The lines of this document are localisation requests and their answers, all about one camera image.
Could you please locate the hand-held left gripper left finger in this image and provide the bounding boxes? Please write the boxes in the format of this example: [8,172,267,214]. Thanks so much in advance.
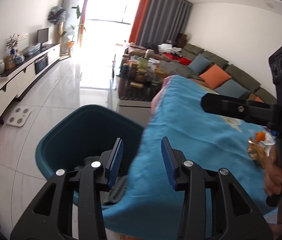
[10,138,124,240]

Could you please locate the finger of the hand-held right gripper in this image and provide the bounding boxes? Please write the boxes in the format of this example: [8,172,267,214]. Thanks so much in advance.
[201,93,279,124]

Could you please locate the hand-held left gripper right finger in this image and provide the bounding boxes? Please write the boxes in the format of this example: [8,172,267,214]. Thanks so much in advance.
[161,137,274,240]

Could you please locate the teal trash bin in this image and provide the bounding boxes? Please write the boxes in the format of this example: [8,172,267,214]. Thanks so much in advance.
[35,104,145,207]

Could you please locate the person's right hand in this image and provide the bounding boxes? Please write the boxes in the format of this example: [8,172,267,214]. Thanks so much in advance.
[263,145,282,197]

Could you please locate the large blue pillow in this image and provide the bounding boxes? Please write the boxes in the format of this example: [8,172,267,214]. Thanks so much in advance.
[213,80,249,99]

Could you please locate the large orange pillow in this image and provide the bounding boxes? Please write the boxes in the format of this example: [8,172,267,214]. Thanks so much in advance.
[198,64,233,89]

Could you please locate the green sofa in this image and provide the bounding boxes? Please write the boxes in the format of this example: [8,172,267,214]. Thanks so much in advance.
[125,42,279,105]

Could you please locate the printed blue blanket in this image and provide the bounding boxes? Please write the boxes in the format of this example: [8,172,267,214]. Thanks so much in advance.
[102,75,281,239]

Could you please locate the small blue pillow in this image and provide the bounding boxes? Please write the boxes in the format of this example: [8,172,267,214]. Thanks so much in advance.
[188,54,213,74]

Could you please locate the gold snack wrapper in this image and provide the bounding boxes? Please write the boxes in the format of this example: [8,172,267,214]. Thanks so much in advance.
[247,136,275,170]

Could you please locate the red cloth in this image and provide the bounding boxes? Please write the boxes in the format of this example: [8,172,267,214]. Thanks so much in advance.
[164,52,191,67]

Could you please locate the cluttered coffee table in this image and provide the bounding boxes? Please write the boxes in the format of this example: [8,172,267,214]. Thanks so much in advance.
[117,55,165,108]

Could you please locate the brown stacked boxes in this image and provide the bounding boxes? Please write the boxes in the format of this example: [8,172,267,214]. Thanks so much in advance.
[176,33,188,48]

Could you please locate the white clothes pile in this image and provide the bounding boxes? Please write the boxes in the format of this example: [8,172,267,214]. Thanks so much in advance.
[158,44,176,53]

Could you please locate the black clothes pile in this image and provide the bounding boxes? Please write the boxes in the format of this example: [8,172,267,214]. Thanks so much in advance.
[144,42,160,51]

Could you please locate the wide orange grey curtain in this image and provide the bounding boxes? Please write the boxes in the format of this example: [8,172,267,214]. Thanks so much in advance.
[128,0,193,47]

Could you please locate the white body scale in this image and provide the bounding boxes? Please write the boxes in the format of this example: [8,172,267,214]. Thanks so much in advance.
[3,106,32,126]

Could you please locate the white black TV cabinet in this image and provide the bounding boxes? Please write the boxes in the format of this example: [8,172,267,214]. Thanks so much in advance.
[0,42,62,123]

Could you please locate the gathered orange grey curtain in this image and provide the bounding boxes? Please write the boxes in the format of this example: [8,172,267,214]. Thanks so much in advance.
[76,0,95,49]

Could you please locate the large leafy potted plant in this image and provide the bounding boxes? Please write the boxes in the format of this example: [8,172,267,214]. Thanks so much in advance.
[67,5,86,56]

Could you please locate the clear plastic bag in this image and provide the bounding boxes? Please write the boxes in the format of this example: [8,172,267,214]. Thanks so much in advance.
[22,42,42,57]

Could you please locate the wooden framed box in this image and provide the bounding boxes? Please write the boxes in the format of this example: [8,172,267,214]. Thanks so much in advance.
[4,55,16,70]

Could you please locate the black monitor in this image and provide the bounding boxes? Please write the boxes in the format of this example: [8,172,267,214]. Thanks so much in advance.
[36,28,50,47]

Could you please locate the window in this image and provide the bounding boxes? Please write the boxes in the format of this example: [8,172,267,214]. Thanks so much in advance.
[85,0,144,26]

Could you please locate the flower vase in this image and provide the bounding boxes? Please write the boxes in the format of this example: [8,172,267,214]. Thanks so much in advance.
[6,33,21,55]

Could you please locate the white standing air conditioner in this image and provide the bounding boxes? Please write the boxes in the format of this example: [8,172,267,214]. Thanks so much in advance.
[61,0,86,43]

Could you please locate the covered standing fan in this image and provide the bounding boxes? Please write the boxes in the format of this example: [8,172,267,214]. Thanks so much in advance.
[48,6,66,55]

